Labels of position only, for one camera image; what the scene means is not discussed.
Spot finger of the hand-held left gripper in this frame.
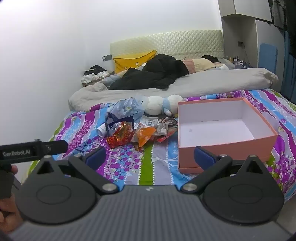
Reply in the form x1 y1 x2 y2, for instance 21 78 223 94
43 140 69 156

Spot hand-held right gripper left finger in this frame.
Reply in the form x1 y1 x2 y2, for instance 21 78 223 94
36 146 119 195

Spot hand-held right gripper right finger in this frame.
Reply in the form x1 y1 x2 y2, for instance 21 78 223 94
181 146 265 194

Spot pink cardboard box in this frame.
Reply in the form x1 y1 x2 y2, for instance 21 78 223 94
178 97 278 174

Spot red gold snack packet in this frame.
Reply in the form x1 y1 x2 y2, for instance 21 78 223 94
107 121 136 149

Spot person's left hand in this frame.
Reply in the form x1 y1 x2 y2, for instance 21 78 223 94
0 164 24 233

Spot white bottle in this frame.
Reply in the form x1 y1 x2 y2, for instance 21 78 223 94
97 123 109 138

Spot floral striped bedsheet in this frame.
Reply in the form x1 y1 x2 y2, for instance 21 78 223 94
28 89 296 204

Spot clear grey snack packet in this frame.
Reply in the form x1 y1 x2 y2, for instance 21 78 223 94
151 123 173 138

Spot orange snack packet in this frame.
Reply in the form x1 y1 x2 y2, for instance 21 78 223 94
131 126 158 148

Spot translucent blue plastic bag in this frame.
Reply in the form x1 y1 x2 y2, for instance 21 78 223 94
107 97 149 123

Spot white and blue plush toy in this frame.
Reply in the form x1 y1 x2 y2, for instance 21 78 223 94
139 95 184 117

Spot grey duvet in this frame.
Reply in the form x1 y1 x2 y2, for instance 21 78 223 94
68 68 279 112

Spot pile of clothes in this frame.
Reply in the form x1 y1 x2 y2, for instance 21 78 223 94
83 65 111 84

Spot beige pillow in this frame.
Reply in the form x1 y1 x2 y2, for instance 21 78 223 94
191 58 217 70

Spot black jacket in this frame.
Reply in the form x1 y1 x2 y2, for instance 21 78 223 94
109 54 190 91

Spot yellow pillow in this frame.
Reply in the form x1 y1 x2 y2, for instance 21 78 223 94
112 50 158 74

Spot row of small bottles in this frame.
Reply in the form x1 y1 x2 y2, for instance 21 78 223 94
225 55 251 69

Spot cream quilted headboard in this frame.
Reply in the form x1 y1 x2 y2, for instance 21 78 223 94
110 29 224 61

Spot blue board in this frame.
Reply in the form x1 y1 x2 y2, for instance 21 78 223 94
259 43 278 75

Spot hanging dark clothes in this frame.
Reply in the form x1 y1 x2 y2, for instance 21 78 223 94
268 0 296 105

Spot white cabinet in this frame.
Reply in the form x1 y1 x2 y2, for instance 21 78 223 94
217 0 286 70

